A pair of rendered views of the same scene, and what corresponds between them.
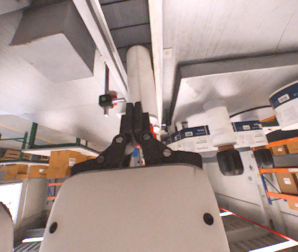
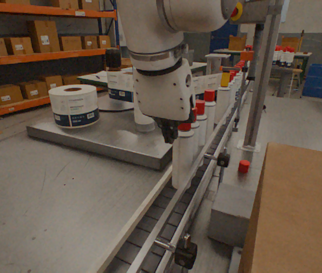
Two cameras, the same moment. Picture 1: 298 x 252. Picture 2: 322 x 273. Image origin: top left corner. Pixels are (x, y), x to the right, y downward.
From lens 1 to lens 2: 35 cm
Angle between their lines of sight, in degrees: 28
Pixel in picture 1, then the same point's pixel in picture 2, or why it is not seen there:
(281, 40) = (87, 159)
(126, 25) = not seen: hidden behind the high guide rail
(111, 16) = (181, 208)
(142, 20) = (164, 197)
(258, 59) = (103, 152)
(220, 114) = (140, 116)
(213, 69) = (135, 157)
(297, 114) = (84, 99)
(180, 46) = (152, 182)
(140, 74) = (177, 165)
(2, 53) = not seen: hidden behind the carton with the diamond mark
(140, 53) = (175, 181)
